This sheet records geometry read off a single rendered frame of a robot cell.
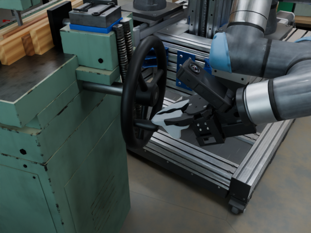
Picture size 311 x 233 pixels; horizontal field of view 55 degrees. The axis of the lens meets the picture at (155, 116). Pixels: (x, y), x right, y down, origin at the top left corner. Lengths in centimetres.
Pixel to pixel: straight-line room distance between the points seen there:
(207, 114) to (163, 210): 100
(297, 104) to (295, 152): 145
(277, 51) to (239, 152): 98
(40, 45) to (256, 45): 50
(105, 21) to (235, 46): 30
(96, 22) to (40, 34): 15
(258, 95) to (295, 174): 132
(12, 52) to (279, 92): 58
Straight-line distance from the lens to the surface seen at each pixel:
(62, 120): 76
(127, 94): 62
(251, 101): 53
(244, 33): 61
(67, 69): 75
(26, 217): 100
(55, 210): 88
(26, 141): 73
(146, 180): 163
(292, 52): 60
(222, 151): 151
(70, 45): 77
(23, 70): 74
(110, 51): 72
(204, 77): 55
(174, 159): 149
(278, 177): 177
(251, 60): 60
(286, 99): 52
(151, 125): 65
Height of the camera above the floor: 121
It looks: 36 degrees down
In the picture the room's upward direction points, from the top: straight up
